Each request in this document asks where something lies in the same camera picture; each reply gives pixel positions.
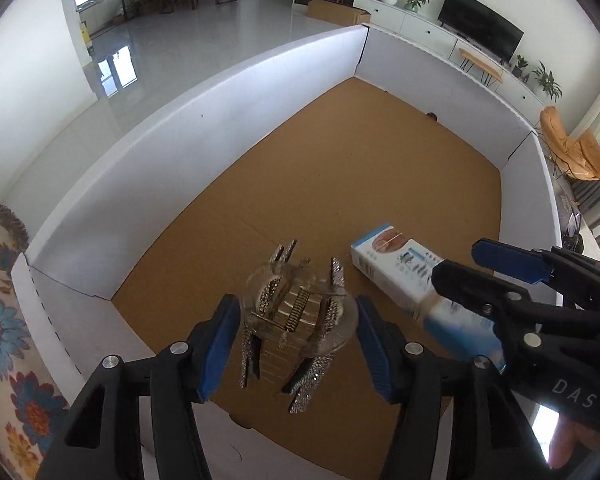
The green potted plant right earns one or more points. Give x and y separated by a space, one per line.
547 83

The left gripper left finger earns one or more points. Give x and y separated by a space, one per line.
100 437

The right hand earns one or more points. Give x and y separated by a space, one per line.
567 436

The small potted plant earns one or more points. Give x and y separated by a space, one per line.
519 67

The floral sofa cover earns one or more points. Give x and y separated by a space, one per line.
32 409

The rhinestone hair claw clip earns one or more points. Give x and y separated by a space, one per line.
294 322

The white tv cabinet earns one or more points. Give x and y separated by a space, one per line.
436 39

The brown cardboard box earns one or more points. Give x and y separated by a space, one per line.
336 13

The orange lounge chair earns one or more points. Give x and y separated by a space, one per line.
578 159

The black flat television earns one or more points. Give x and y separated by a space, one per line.
476 21

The white blue carton box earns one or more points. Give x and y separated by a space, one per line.
402 269

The white cardboard sorting box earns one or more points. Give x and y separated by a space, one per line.
320 140

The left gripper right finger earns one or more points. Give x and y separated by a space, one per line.
490 437

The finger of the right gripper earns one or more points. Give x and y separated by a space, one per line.
557 267
483 315

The wooden bench stool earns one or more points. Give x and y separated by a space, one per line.
489 74

